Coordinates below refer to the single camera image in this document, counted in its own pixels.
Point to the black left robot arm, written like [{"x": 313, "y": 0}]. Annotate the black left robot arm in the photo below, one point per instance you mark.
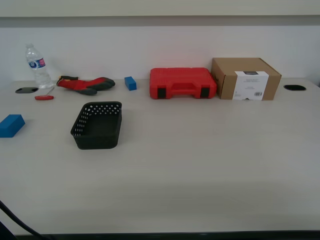
[{"x": 3, "y": 232}]

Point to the blue foam block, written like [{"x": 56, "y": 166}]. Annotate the blue foam block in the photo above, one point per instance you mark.
[
  {"x": 130, "y": 83},
  {"x": 11, "y": 125}
]

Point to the black perforated plastic basket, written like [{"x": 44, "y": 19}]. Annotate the black perforated plastic basket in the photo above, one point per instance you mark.
[{"x": 100, "y": 130}]

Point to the red plastic tool case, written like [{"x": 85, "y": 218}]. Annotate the red plastic tool case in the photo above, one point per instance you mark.
[{"x": 180, "y": 77}]

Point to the brown cardboard box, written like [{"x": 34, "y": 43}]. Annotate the brown cardboard box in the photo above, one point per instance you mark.
[{"x": 225, "y": 72}]

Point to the red and black work glove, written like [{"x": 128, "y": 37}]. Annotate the red and black work glove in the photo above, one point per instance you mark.
[{"x": 80, "y": 85}]

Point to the clear plastic water bottle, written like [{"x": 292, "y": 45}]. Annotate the clear plastic water bottle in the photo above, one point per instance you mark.
[{"x": 40, "y": 73}]

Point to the black oval desk grommet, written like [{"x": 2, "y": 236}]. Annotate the black oval desk grommet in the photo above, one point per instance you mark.
[
  {"x": 25, "y": 90},
  {"x": 295, "y": 87}
]

